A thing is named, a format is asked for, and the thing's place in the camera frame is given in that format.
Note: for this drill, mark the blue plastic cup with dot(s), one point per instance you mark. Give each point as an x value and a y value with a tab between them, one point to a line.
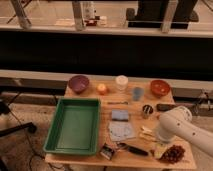
137	93

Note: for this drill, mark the small black box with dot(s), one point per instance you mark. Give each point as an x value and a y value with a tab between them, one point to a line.
107	152

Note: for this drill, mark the yellow banana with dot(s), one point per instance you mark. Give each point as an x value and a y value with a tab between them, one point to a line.
146	134

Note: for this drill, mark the white paper cup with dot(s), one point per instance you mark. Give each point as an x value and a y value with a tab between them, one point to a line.
121	82

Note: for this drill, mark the blue sponge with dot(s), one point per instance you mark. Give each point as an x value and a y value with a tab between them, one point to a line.
120	115

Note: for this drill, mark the bunch of red grapes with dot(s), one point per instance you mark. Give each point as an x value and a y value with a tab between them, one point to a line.
169	155

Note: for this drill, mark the purple bowl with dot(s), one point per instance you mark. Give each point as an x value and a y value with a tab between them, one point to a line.
78	83

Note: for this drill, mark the black rectangular block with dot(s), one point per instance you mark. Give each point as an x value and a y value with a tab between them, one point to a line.
164	107

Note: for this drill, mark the green plastic tray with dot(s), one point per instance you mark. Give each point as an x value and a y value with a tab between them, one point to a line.
75	127

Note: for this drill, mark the black handled knife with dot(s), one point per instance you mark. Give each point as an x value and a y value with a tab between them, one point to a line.
132	149

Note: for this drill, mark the small metal can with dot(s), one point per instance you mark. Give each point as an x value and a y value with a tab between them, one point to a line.
147	110

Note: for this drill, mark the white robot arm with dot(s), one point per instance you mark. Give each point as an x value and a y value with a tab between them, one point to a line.
177	122

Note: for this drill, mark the orange bowl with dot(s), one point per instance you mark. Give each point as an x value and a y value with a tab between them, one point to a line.
159	88

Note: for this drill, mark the dark pen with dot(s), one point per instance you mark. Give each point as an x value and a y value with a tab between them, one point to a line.
117	103

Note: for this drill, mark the black chair base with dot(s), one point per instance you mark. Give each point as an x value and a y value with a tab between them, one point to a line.
4	109

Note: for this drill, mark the orange fruit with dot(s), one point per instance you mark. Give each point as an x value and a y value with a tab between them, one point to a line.
102	89

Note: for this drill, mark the grey blue cloth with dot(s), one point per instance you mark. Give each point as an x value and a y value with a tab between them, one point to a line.
120	131

